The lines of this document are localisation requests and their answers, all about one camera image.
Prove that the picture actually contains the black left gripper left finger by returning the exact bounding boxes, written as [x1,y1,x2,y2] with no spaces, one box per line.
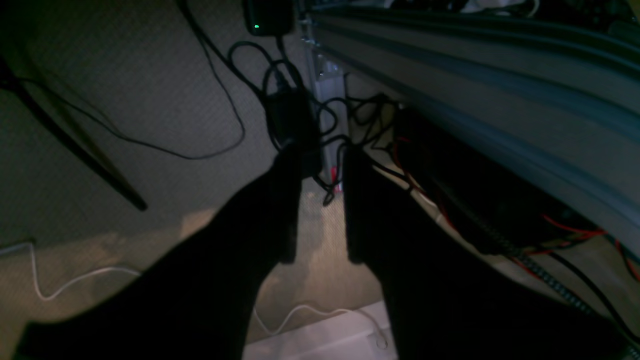
[14,143,302,360]

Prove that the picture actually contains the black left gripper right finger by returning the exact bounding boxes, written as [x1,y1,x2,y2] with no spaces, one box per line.
[343,146,628,360]

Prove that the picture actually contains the black power brick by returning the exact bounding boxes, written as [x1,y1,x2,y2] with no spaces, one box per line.
[263,88,320,150]

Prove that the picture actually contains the black tripod leg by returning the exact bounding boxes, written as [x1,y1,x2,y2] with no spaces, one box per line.
[0,55,148,212]

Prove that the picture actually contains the black power adapter green light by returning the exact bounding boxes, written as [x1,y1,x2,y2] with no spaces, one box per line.
[242,0,294,37]

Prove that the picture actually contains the white cable on floor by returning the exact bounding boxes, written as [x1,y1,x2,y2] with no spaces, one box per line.
[0,242,142,302]

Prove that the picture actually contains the grey aluminium table frame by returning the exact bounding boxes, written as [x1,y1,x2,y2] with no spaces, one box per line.
[302,1,640,252]

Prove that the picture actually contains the black thin floor cable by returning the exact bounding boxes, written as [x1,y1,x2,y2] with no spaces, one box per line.
[20,0,247,161]

